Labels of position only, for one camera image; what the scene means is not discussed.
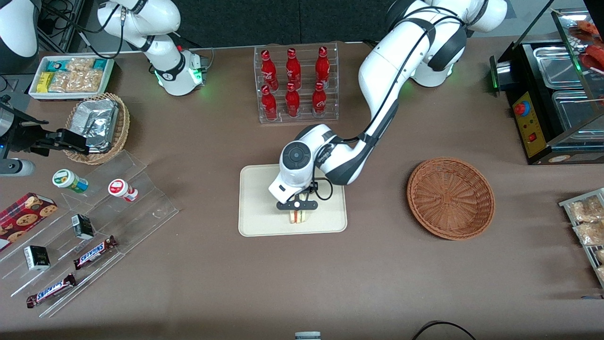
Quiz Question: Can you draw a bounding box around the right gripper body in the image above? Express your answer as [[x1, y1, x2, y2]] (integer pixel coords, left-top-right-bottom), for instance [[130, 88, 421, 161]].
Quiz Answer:
[[0, 111, 50, 177]]

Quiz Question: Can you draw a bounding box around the cream plastic tray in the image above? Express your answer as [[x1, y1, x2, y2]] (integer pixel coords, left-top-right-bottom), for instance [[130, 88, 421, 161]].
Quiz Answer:
[[238, 163, 348, 237]]

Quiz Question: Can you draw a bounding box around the light tan wicker basket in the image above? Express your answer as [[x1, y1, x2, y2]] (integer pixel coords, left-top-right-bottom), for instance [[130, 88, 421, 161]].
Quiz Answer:
[[63, 92, 131, 165]]

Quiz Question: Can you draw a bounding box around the brown wicker basket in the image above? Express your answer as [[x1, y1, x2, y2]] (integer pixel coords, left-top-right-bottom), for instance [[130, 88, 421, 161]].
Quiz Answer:
[[407, 157, 495, 241]]

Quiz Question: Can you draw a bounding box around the silver foil packet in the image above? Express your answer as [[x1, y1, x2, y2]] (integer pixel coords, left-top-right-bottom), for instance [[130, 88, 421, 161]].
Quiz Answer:
[[70, 99, 119, 154]]

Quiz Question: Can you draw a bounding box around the green lidded cup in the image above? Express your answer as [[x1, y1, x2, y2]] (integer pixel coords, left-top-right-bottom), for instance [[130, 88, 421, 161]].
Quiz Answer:
[[52, 169, 89, 194]]

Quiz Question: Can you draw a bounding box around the white rectangular snack bin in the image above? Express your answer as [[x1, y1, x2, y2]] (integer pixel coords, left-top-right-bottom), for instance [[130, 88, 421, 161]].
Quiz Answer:
[[29, 55, 116, 101]]

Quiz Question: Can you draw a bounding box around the clear bag of crackers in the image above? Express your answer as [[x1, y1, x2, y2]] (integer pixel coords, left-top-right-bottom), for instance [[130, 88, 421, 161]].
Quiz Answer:
[[49, 57, 103, 93]]

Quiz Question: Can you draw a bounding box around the red lidded cup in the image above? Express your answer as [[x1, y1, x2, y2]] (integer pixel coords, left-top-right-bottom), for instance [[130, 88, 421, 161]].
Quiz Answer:
[[108, 178, 139, 203]]

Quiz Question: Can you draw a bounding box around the red cookie box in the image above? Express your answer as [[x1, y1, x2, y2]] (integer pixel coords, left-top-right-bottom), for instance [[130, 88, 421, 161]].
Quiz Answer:
[[0, 192, 59, 252]]

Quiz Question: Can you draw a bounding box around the small black carton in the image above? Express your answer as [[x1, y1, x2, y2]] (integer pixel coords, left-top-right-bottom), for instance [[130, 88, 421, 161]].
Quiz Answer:
[[71, 214, 95, 240], [24, 245, 50, 271]]

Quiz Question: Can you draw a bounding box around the clear acrylic stepped display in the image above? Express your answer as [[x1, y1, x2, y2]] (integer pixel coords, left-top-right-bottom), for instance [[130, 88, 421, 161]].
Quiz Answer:
[[0, 150, 180, 318]]

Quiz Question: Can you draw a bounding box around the red cola bottle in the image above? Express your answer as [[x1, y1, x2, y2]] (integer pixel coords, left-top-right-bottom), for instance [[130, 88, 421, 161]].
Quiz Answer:
[[311, 81, 328, 119], [285, 48, 302, 90], [285, 83, 301, 119], [260, 85, 278, 121], [315, 46, 331, 88], [260, 50, 278, 91]]

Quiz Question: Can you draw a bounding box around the Snickers chocolate bar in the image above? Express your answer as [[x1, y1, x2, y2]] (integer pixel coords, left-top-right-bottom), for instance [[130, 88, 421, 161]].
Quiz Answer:
[[73, 235, 118, 270], [26, 273, 77, 309]]

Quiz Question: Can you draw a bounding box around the clear acrylic bottle rack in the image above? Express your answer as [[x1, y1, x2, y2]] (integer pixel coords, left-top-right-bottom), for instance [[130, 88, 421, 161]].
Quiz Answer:
[[254, 42, 339, 124]]

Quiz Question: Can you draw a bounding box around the black food warmer cabinet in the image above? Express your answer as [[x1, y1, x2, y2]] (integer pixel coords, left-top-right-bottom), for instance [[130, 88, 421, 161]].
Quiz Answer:
[[490, 0, 604, 166]]

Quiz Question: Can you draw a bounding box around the clear bag of pastries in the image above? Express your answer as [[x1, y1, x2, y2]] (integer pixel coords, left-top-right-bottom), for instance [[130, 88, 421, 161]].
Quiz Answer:
[[572, 221, 604, 247], [568, 195, 604, 223]]

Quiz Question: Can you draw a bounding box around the steel warmer pan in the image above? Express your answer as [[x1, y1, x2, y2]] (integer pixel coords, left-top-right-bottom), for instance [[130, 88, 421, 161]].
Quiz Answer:
[[551, 89, 604, 138], [532, 45, 583, 89]]

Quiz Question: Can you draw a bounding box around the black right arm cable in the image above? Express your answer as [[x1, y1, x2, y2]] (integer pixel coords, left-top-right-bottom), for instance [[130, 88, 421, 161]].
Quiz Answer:
[[40, 0, 127, 60]]

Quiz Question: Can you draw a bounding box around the black cable loop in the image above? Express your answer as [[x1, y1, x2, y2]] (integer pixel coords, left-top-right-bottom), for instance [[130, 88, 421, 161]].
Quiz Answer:
[[412, 321, 478, 340]]

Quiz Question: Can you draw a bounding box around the grey wire rack tray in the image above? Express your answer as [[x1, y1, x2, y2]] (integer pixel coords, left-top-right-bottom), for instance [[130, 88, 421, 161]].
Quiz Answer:
[[559, 187, 604, 289]]

